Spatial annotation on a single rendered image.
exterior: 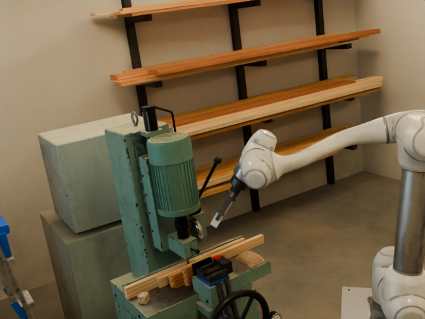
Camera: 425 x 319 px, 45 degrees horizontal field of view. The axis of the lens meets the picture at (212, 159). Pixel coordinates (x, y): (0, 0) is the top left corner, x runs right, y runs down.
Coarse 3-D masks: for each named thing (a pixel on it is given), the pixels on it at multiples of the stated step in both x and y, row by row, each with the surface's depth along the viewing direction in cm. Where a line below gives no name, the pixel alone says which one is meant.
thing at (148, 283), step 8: (240, 240) 235; (216, 248) 230; (224, 248) 230; (200, 256) 224; (184, 264) 220; (160, 272) 215; (168, 272) 216; (144, 280) 210; (152, 280) 212; (128, 288) 207; (136, 288) 209; (144, 288) 211; (152, 288) 213; (128, 296) 207
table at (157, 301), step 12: (240, 264) 223; (264, 264) 221; (240, 276) 215; (252, 276) 219; (156, 288) 213; (168, 288) 212; (180, 288) 210; (192, 288) 209; (132, 300) 206; (156, 300) 204; (168, 300) 203; (180, 300) 201; (192, 300) 203; (240, 300) 204; (132, 312) 206; (144, 312) 196; (156, 312) 195; (168, 312) 198; (180, 312) 201; (204, 312) 199
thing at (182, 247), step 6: (168, 234) 222; (174, 234) 221; (168, 240) 222; (174, 240) 216; (180, 240) 214; (186, 240) 214; (192, 240) 213; (174, 246) 218; (180, 246) 213; (186, 246) 211; (192, 246) 213; (180, 252) 214; (186, 252) 212; (192, 252) 214; (186, 258) 212
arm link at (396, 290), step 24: (408, 120) 169; (408, 144) 164; (408, 168) 170; (408, 192) 172; (408, 216) 174; (408, 240) 176; (408, 264) 178; (384, 288) 184; (408, 288) 177; (384, 312) 183; (408, 312) 174
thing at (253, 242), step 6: (246, 240) 236; (252, 240) 236; (258, 240) 238; (234, 246) 232; (240, 246) 233; (246, 246) 235; (252, 246) 237; (228, 252) 229; (234, 252) 231; (240, 252) 233; (204, 258) 224; (174, 270) 217; (162, 276) 214; (168, 276) 214; (162, 282) 213; (168, 282) 214
